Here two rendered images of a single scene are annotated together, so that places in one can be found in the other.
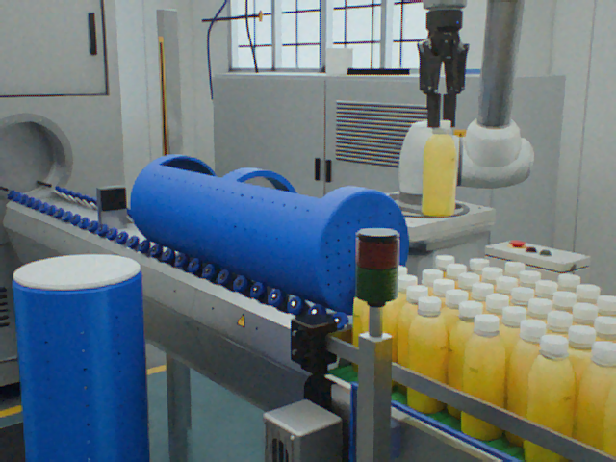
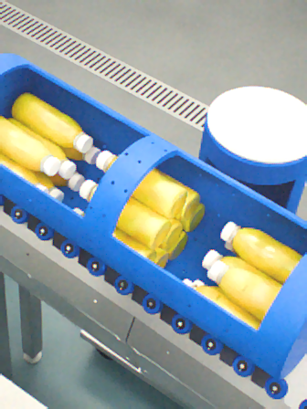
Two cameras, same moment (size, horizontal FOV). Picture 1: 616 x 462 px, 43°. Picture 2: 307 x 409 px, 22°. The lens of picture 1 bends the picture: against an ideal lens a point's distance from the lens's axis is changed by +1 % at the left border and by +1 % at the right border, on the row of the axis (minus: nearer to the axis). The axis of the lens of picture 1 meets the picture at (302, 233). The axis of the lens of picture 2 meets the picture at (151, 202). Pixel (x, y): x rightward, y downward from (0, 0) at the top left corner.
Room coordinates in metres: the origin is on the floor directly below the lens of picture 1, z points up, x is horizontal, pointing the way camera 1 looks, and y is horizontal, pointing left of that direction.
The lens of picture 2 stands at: (3.07, -0.22, 2.30)
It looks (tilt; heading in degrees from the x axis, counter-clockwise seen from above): 47 degrees down; 160
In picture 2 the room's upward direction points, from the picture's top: 7 degrees clockwise
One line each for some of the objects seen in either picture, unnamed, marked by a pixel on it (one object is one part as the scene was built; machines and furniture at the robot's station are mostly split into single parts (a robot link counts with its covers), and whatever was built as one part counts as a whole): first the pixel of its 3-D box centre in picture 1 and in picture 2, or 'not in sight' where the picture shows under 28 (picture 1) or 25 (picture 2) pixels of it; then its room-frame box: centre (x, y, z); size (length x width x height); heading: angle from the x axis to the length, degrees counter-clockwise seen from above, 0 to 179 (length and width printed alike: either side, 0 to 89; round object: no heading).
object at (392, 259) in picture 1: (377, 251); not in sight; (1.10, -0.11, 1.23); 0.06 x 0.06 x 0.04
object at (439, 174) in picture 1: (439, 171); not in sight; (1.63, -0.29, 1.28); 0.07 x 0.07 x 0.19
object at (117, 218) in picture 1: (113, 208); not in sight; (2.67, 0.67, 1.00); 0.10 x 0.04 x 0.15; 128
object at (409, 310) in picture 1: (416, 343); not in sight; (1.36, -0.21, 0.99); 0.07 x 0.07 x 0.19
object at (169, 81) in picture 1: (175, 231); not in sight; (3.00, 0.51, 0.85); 0.06 x 0.06 x 1.70; 38
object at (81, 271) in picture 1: (78, 270); (263, 123); (1.73, 0.52, 1.03); 0.28 x 0.28 x 0.01
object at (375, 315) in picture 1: (376, 284); not in sight; (1.10, -0.11, 1.18); 0.06 x 0.06 x 0.16
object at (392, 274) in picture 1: (376, 280); not in sight; (1.10, -0.11, 1.18); 0.06 x 0.06 x 0.05
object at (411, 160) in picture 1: (428, 156); not in sight; (2.41, -0.40, 1.22); 0.18 x 0.16 x 0.22; 80
